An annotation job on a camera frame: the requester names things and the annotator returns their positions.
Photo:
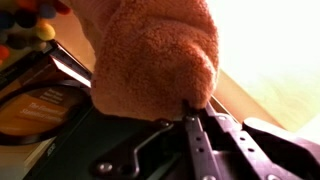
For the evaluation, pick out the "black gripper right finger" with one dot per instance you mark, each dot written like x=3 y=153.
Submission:
x=243 y=156

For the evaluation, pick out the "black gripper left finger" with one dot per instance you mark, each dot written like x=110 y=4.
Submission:
x=201 y=153

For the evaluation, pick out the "orange terry towel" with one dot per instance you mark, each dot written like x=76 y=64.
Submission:
x=150 y=60

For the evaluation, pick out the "dark hardcover book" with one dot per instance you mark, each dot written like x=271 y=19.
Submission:
x=71 y=65

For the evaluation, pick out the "orange statistics book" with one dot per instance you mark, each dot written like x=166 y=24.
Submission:
x=30 y=113

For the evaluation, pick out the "multicolour felt ball mat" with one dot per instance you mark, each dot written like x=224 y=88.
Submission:
x=43 y=31

